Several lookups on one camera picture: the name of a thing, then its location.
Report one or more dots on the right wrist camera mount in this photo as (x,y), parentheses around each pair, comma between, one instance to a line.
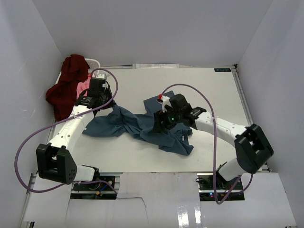
(165,102)

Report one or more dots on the dark label sticker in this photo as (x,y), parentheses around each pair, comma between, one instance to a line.
(222,69)

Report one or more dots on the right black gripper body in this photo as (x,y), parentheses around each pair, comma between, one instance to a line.
(171,116)

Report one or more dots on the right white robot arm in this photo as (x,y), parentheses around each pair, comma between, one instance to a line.
(251,144)

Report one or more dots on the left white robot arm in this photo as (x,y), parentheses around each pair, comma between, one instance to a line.
(54,159)

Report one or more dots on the paper sheet at back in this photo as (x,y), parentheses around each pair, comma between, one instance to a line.
(155,66)

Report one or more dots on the teal blue t shirt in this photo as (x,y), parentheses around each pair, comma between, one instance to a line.
(139,126)

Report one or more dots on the white plastic laundry basket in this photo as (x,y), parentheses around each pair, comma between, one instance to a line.
(92,65)

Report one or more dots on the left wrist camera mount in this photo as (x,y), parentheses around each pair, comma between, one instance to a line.
(100,76)

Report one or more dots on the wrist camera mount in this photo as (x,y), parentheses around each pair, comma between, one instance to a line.
(100,76)
(165,102)

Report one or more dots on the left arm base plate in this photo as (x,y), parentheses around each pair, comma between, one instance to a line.
(96,191)

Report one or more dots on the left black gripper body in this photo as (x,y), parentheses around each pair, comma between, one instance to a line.
(107,95)

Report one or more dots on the dark red t shirt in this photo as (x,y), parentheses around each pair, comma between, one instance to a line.
(62,95)

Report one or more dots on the pink t shirt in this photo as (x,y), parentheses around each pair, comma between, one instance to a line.
(83,85)

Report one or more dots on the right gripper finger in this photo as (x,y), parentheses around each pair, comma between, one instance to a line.
(158,126)
(170,125)

